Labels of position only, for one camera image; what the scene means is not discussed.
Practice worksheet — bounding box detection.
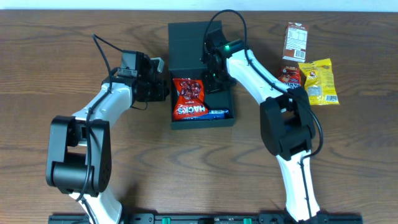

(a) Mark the left black cable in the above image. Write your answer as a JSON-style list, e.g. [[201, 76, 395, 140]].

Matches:
[[74, 32, 149, 224]]

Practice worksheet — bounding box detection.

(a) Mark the Hello Panda biscuit box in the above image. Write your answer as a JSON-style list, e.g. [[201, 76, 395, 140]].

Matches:
[[278, 66, 302, 88]]

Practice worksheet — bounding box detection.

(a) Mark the right black cable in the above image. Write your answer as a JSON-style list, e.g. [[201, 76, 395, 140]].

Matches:
[[202, 9, 324, 222]]

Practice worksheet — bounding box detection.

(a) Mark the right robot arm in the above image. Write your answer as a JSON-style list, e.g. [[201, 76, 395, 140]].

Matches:
[[201, 29, 320, 222]]

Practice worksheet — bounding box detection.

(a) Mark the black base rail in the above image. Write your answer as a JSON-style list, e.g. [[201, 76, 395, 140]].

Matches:
[[48, 213, 363, 224]]

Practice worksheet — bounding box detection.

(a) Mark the yellow snack bag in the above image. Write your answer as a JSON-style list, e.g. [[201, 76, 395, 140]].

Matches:
[[298, 58, 340, 105]]

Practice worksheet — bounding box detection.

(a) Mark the brown drink carton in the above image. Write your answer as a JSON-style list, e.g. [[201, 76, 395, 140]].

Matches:
[[282, 22, 309, 63]]

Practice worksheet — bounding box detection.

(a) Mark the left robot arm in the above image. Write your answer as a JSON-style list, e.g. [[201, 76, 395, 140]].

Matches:
[[45, 50, 169, 223]]

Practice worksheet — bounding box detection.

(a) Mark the black cable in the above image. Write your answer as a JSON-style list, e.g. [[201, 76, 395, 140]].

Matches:
[[74, 32, 149, 224], [202, 9, 324, 222]]

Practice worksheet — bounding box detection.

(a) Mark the blue cookie packet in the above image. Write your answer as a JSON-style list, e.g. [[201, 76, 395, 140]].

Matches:
[[183, 110, 229, 120]]

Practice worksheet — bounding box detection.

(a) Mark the red Hacks candy bag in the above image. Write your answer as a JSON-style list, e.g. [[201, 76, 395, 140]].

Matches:
[[172, 78, 208, 121]]

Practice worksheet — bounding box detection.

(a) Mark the black gift box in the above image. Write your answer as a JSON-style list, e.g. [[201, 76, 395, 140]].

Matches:
[[168, 21, 235, 130]]

